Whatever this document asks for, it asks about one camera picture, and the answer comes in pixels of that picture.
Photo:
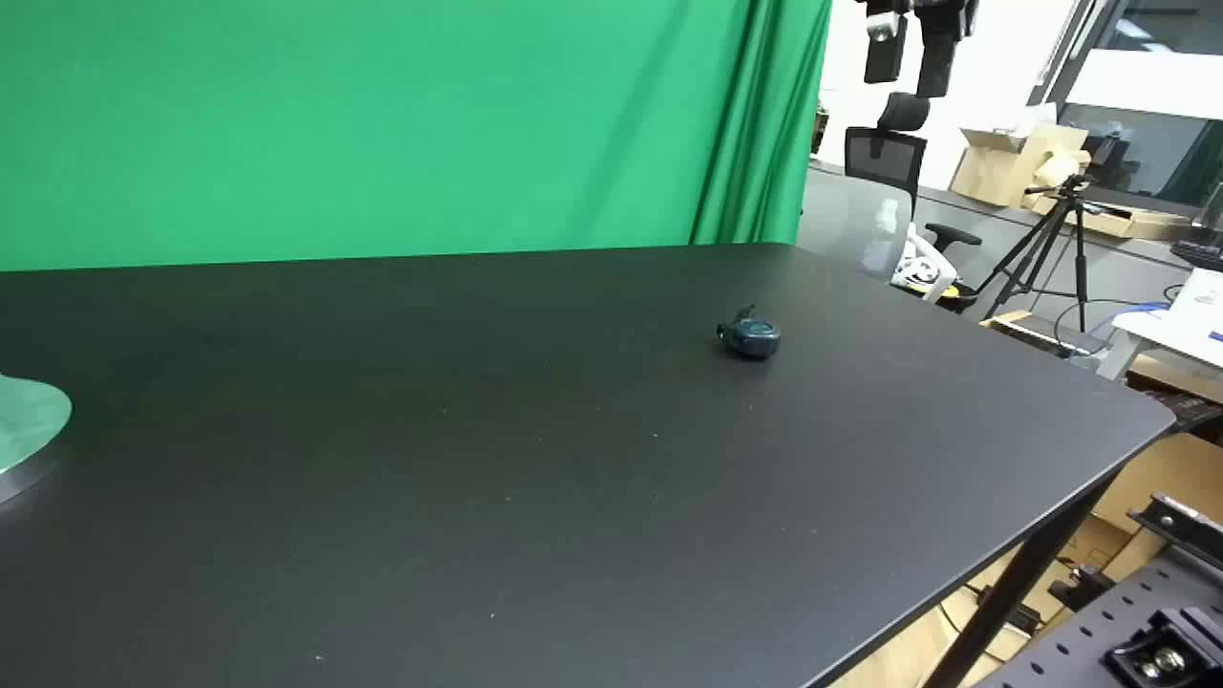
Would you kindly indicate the small dark blue block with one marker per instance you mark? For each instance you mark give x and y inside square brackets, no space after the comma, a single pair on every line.
[751,336]

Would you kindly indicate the grey chair back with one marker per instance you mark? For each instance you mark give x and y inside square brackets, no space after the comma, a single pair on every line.
[851,219]

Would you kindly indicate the white patterned board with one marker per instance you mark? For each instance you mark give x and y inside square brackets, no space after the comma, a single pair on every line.
[920,266]

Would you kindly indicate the green fabric backdrop curtain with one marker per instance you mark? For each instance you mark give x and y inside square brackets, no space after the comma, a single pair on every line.
[383,129]

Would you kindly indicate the black office chair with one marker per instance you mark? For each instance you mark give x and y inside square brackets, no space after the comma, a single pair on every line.
[883,154]

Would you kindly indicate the brown cardboard box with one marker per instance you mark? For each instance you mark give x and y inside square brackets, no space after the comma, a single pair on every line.
[999,164]

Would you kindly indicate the black hanging device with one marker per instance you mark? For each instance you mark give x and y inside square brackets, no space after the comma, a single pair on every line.
[943,38]

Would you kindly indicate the black table leg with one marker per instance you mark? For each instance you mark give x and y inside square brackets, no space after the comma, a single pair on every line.
[1017,580]

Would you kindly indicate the black perforated breadboard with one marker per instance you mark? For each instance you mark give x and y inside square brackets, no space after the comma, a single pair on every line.
[1082,634]

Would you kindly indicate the white paper stack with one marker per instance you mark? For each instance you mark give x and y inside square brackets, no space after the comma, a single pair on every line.
[1186,318]

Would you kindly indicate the black clamp with bolt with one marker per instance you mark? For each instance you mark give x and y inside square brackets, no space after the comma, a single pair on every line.
[1166,654]

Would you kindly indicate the black camera tripod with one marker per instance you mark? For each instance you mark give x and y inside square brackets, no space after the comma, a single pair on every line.
[1050,241]

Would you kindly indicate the black metal rail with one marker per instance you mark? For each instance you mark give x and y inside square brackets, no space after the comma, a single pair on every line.
[1186,527]

